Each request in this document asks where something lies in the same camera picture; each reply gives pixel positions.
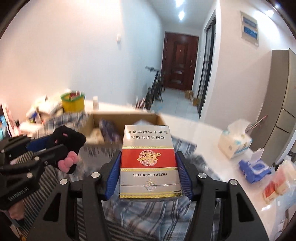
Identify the red white cigarette pack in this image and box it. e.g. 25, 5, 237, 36
119, 125, 183, 200

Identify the pretzel print cardboard box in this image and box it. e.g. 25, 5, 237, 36
78, 112, 165, 148

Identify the black framed glass door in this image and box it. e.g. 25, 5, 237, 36
197, 17, 216, 117

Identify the white tissue pack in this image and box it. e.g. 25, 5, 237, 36
218, 119, 252, 159

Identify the black bicycle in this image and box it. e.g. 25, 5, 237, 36
144, 66, 165, 110

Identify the dark red entrance door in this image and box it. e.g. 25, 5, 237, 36
162, 32, 199, 91

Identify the red white snack bag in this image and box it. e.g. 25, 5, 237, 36
262, 160, 295, 204

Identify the wall light switch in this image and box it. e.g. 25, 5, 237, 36
116, 35, 121, 44

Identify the black plush pink bow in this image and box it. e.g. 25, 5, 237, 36
46, 125, 86, 174

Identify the wall electrical panel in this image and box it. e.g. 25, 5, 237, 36
240, 11, 259, 47

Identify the yellow green container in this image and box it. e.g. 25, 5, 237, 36
61, 91, 85, 113

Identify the blue wet wipes pack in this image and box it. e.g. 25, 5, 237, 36
238, 148, 271, 184

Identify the small cardboard boxes floor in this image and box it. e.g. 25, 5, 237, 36
185, 90, 200, 106

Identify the beige refrigerator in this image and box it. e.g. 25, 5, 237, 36
250, 49, 295, 166

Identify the dark blue purple box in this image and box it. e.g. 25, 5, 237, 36
99, 119, 121, 143

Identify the left hand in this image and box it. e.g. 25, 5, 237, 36
8, 201, 25, 220

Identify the plaid shirt cloth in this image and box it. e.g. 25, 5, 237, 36
19, 113, 221, 240

